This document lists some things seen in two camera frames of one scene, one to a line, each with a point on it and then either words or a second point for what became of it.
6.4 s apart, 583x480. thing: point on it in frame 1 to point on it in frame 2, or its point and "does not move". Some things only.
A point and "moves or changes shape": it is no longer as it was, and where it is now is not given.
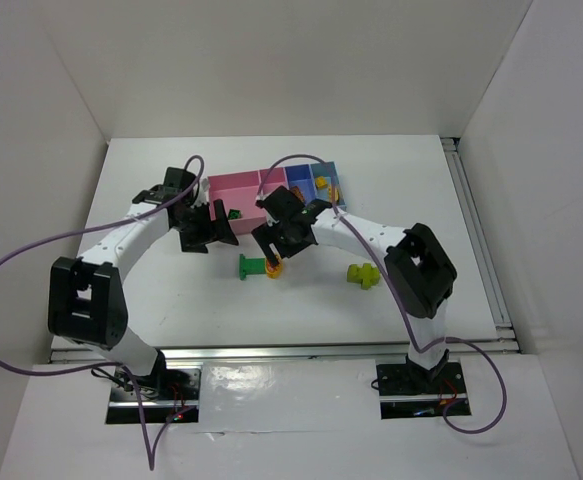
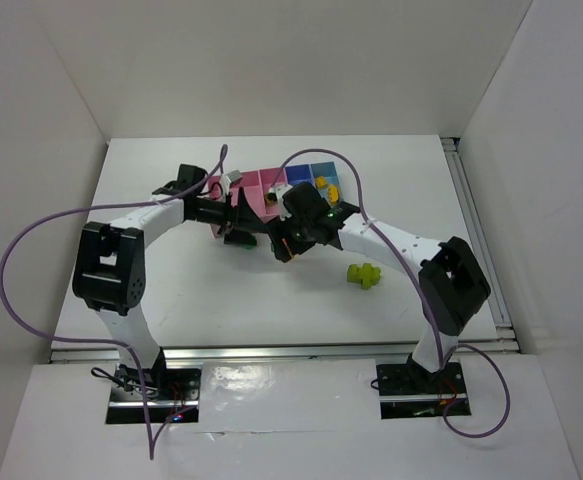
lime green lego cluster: (366, 274) does not move
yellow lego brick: (321, 182) does not move
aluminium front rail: (318, 351) does not move
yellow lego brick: (336, 193) does not move
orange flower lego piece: (274, 271) moves or changes shape
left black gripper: (201, 229) to (236, 215)
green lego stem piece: (251, 266) to (251, 244)
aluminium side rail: (489, 269) does not move
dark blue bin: (301, 176) does not move
